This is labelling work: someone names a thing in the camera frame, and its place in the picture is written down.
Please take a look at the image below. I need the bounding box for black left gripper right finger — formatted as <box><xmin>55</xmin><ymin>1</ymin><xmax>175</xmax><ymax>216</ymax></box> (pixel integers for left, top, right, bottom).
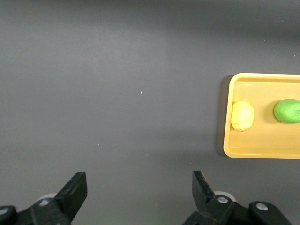
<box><xmin>181</xmin><ymin>170</ymin><xmax>294</xmax><ymax>225</ymax></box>

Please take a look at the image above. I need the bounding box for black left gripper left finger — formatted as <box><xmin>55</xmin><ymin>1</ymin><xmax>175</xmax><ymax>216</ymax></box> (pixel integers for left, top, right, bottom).
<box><xmin>0</xmin><ymin>171</ymin><xmax>88</xmax><ymax>225</ymax></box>

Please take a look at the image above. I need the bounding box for yellow potato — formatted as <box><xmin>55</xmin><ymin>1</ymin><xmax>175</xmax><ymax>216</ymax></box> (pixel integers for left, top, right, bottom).
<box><xmin>231</xmin><ymin>100</ymin><xmax>255</xmax><ymax>132</ymax></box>

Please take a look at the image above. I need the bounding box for green apple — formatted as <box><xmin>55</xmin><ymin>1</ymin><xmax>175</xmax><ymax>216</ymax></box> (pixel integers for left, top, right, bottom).
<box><xmin>273</xmin><ymin>99</ymin><xmax>300</xmax><ymax>124</ymax></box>

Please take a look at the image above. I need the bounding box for yellow plastic tray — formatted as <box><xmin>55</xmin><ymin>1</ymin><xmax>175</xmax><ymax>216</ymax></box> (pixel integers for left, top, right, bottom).
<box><xmin>223</xmin><ymin>73</ymin><xmax>300</xmax><ymax>160</ymax></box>

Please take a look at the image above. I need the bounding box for dark grey table mat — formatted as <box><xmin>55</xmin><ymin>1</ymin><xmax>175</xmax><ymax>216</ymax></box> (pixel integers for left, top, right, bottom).
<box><xmin>0</xmin><ymin>0</ymin><xmax>300</xmax><ymax>225</ymax></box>

